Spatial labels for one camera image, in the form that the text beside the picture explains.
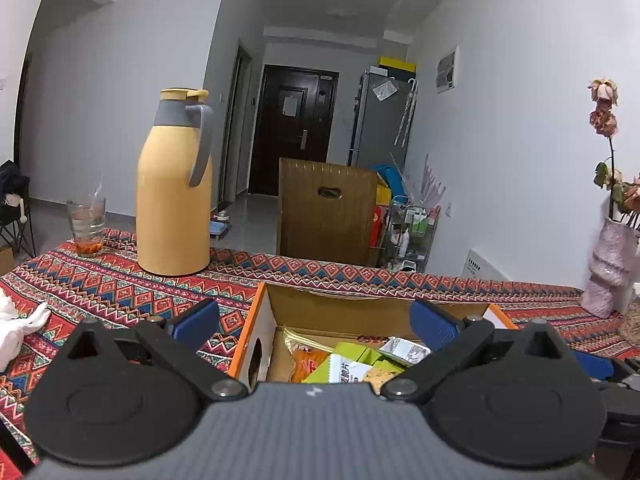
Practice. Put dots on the small orange cracker packet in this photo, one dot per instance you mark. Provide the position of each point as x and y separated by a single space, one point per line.
377 378

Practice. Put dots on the dried pink roses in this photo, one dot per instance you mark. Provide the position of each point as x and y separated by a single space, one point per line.
623 195

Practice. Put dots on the red gift bag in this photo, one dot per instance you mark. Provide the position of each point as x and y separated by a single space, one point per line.
377 225

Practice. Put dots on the dark entrance door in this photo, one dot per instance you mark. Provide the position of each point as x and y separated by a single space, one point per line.
294 120

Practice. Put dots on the black folding chair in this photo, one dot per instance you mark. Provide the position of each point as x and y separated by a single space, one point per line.
15 218

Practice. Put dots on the large orange snack bag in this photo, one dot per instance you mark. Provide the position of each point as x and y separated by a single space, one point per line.
307 354

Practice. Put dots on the pink ceramic vase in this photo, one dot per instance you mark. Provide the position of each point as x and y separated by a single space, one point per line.
613 270

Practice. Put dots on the woven tissue box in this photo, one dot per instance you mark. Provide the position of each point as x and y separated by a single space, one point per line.
630 327

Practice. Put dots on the yellow thermos jug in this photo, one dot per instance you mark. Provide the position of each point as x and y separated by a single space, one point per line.
175 185

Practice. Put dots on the patterned red tablecloth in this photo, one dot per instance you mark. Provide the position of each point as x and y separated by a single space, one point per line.
113 288

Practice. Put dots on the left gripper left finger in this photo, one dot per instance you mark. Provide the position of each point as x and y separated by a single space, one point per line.
172 344

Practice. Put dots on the lime green snack packet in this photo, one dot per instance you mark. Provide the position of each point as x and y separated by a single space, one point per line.
348 363

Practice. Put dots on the white crumpled cloth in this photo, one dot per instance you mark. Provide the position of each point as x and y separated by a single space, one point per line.
14 329

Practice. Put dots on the yellow box on fridge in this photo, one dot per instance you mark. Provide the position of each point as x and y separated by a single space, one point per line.
395 64

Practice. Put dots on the wire storage cart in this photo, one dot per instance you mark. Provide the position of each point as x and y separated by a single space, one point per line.
408 236

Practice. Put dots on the white wall panel box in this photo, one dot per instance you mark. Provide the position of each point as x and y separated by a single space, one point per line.
446 76

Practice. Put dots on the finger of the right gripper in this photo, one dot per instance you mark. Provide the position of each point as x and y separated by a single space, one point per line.
595 367

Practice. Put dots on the red cardboard snack box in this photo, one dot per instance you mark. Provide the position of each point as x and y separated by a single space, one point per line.
262 356

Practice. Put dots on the glass cup with drink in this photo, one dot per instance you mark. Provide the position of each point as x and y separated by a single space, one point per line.
86 215

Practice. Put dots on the grey refrigerator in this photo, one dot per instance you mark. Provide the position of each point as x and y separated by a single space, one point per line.
384 108

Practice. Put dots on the white snack packet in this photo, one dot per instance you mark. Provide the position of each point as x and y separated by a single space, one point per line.
404 351

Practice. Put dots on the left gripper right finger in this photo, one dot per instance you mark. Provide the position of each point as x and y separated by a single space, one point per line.
455 344

